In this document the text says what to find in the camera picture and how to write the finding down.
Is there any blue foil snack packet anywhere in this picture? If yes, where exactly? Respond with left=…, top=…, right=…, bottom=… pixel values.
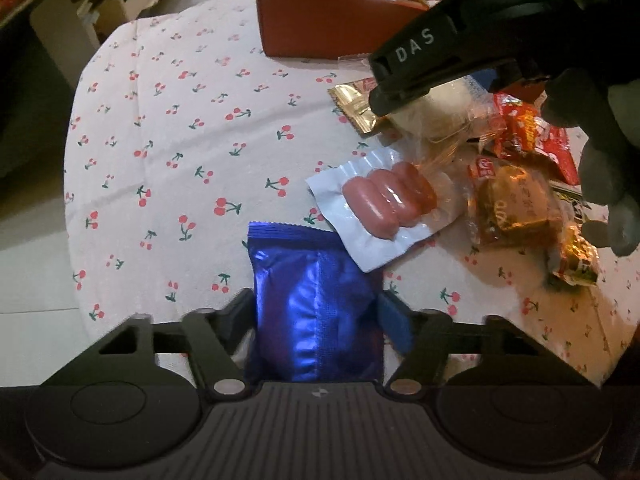
left=247, top=221, right=385, bottom=383

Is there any small gold candy packet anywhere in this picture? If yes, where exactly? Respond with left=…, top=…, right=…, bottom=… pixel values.
left=547, top=225, right=601, bottom=288

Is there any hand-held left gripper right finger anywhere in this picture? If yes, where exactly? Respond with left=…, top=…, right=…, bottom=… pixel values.
left=378, top=290, right=576, bottom=403

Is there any cherry print tablecloth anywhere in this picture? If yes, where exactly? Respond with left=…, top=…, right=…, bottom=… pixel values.
left=62, top=0, right=632, bottom=392

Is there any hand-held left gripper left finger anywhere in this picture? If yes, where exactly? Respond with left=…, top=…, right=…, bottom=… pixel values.
left=65, top=287, right=257, bottom=402

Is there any red snack packet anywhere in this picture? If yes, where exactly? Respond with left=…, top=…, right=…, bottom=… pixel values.
left=480, top=92, right=583, bottom=186

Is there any brown cake clear packet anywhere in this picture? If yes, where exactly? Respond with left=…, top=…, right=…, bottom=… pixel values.
left=465, top=157, right=571, bottom=248

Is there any gold foil snack packet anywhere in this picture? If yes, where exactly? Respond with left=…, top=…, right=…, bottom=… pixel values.
left=327, top=77, right=396, bottom=136

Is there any pink sausage packet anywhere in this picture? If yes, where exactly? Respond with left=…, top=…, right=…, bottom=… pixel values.
left=306, top=149, right=468, bottom=273

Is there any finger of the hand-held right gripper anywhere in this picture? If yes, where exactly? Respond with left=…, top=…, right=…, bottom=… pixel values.
left=369, top=77, right=436, bottom=117

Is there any red cardboard box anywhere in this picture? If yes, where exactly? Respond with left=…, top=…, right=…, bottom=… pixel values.
left=256, top=0, right=481, bottom=61

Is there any person's right hand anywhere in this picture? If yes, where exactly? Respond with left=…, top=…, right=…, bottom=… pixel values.
left=542, top=67, right=640, bottom=259

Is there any white side table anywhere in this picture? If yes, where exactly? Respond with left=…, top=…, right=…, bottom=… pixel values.
left=0, top=0, right=103, bottom=81

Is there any white bun clear packet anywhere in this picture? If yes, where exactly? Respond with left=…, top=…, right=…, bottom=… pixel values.
left=387, top=75, right=506, bottom=151

